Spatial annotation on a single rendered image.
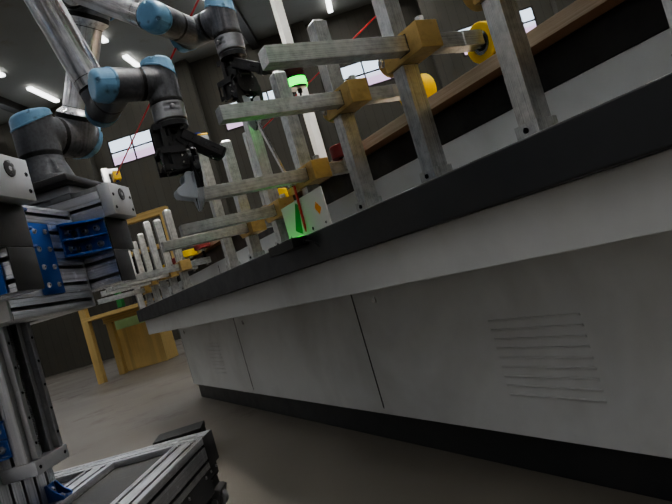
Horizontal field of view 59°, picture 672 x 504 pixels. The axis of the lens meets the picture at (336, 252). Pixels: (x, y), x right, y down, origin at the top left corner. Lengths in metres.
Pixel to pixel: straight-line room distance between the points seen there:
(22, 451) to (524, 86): 1.31
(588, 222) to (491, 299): 0.52
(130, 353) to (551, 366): 8.35
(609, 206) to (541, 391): 0.60
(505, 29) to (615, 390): 0.70
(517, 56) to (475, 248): 0.34
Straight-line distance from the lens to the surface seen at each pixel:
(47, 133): 1.86
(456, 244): 1.13
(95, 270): 1.72
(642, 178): 0.86
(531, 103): 0.94
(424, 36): 1.10
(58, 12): 1.59
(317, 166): 1.48
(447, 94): 1.31
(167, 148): 1.38
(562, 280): 1.25
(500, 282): 1.36
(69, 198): 1.77
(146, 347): 9.24
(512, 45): 0.95
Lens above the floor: 0.59
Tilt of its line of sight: 2 degrees up
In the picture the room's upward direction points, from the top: 16 degrees counter-clockwise
